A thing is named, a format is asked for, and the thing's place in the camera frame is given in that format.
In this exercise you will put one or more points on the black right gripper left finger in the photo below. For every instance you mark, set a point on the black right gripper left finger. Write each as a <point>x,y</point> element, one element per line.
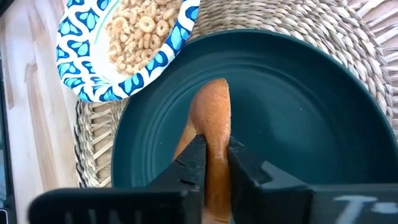
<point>140,205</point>

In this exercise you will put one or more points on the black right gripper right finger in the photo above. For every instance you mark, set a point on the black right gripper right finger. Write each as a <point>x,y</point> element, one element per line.
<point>295,205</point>

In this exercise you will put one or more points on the dark green plate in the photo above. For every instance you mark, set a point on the dark green plate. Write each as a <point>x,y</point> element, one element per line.
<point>295,109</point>

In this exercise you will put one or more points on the brown toast slice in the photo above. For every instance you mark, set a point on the brown toast slice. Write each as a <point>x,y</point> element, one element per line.
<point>211,105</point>

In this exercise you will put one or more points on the blue patterned paper bowl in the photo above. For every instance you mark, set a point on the blue patterned paper bowl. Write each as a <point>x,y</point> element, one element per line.
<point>84,62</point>

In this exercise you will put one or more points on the round woven straw placemat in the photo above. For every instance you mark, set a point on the round woven straw placemat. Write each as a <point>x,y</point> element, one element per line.
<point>280,18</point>

